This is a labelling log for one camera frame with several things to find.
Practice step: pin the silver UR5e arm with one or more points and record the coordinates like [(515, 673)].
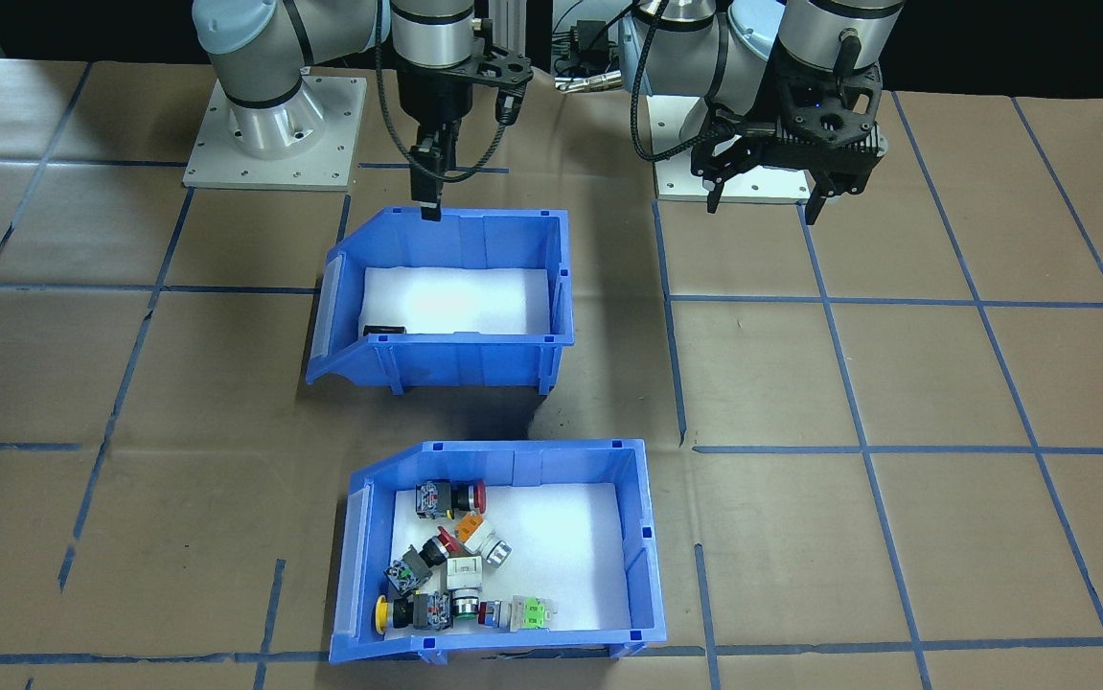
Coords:
[(264, 105), (685, 57)]

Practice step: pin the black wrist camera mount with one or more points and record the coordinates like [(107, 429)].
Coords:
[(503, 72), (858, 149)]

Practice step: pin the black power brick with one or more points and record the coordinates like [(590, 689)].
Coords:
[(591, 40)]

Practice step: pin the blue plastic storage bin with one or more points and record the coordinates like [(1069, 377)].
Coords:
[(455, 362), (513, 462)]

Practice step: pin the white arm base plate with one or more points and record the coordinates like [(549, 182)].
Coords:
[(680, 187), (340, 144)]

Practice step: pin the yellow mushroom push button switch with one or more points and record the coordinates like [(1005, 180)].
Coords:
[(417, 611)]

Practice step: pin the silver metal connector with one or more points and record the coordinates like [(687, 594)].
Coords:
[(589, 82)]

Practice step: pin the white push button orange block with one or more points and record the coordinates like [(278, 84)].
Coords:
[(486, 543)]

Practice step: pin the white foam pad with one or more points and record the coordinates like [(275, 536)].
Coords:
[(455, 297), (570, 556)]

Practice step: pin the white contact block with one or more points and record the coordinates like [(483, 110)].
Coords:
[(464, 573)]

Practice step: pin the red mushroom push button switch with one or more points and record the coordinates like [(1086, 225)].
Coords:
[(428, 553), (460, 498)]

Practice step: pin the small black part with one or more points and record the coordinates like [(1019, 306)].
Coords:
[(383, 331)]

